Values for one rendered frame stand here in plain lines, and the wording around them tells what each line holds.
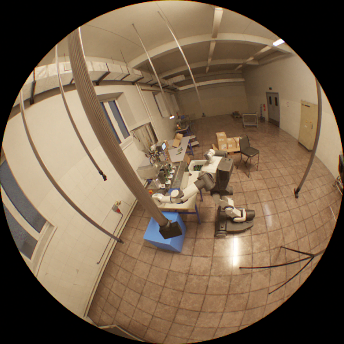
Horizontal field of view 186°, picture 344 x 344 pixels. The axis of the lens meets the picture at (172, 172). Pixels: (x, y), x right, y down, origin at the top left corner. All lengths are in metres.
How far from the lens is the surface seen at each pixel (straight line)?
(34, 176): 2.09
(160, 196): 1.03
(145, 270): 2.20
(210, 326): 2.20
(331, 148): 5.33
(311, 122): 5.42
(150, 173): 1.30
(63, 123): 2.34
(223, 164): 1.00
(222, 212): 1.97
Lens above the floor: 1.90
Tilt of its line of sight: 33 degrees down
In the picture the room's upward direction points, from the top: 22 degrees counter-clockwise
